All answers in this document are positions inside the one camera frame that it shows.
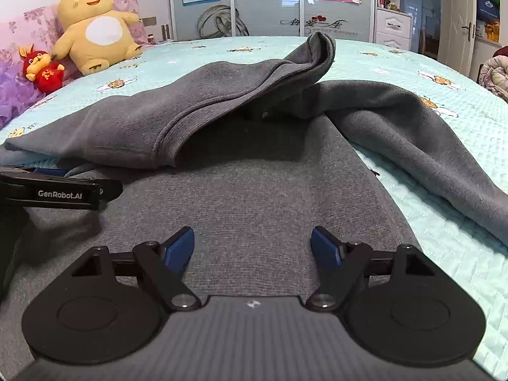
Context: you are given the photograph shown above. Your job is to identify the white door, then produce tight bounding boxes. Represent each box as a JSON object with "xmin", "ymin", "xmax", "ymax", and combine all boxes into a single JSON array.
[{"xmin": 437, "ymin": 0, "xmax": 477, "ymax": 80}]

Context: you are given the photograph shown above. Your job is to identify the sliding door wardrobe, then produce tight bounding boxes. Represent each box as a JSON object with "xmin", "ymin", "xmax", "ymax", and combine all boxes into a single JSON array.
[{"xmin": 169, "ymin": 0, "xmax": 378, "ymax": 44}]

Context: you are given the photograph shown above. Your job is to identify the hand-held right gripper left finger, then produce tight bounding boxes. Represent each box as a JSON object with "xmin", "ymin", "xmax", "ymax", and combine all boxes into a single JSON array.
[{"xmin": 43, "ymin": 226, "xmax": 201, "ymax": 313}]

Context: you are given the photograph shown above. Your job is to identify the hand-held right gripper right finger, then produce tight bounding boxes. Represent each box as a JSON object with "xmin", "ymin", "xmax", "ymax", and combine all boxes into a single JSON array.
[{"xmin": 307, "ymin": 226, "xmax": 463, "ymax": 312}]

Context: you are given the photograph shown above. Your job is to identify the yellow plush toy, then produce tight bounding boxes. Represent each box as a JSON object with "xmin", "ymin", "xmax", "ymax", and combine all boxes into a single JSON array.
[{"xmin": 51, "ymin": 0, "xmax": 143, "ymax": 76}]

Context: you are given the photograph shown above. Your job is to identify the blue bag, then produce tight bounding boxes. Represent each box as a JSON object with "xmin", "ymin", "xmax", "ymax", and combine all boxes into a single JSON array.
[{"xmin": 476, "ymin": 0, "xmax": 501, "ymax": 22}]

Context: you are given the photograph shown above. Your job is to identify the grey sweater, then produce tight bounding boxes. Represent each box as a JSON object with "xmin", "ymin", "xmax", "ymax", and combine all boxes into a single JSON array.
[{"xmin": 0, "ymin": 32, "xmax": 508, "ymax": 381}]

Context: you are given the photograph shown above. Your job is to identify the red plush toy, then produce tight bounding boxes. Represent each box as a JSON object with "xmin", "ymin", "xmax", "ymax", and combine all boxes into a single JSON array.
[{"xmin": 19, "ymin": 44, "xmax": 66, "ymax": 95}]

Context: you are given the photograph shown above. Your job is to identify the white drawer cabinet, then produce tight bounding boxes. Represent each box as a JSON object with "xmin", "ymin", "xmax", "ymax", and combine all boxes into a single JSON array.
[{"xmin": 374, "ymin": 7, "xmax": 413, "ymax": 51}]

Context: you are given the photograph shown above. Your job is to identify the orange packets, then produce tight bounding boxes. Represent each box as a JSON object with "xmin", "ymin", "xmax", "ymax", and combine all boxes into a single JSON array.
[{"xmin": 476, "ymin": 20, "xmax": 501, "ymax": 42}]

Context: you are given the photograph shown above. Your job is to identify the purple fluffy cushion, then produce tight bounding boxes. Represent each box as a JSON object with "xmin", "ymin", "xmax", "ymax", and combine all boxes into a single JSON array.
[{"xmin": 0, "ymin": 61, "xmax": 44, "ymax": 130}]

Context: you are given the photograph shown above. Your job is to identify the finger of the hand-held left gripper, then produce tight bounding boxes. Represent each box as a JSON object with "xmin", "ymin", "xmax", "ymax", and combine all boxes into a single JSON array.
[{"xmin": 0, "ymin": 164, "xmax": 69, "ymax": 178}]

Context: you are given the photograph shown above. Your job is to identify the light green printed bedspread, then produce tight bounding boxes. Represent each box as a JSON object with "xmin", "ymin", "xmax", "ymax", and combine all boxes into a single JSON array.
[{"xmin": 0, "ymin": 36, "xmax": 508, "ymax": 381}]

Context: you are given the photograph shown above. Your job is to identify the coiled grey hose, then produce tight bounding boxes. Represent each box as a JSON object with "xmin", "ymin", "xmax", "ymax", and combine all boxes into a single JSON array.
[{"xmin": 196, "ymin": 5, "xmax": 250, "ymax": 39}]

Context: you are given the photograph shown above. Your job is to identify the pile of clothes and quilt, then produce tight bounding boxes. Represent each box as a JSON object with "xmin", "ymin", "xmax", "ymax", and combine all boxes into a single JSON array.
[{"xmin": 478, "ymin": 56, "xmax": 508, "ymax": 102}]

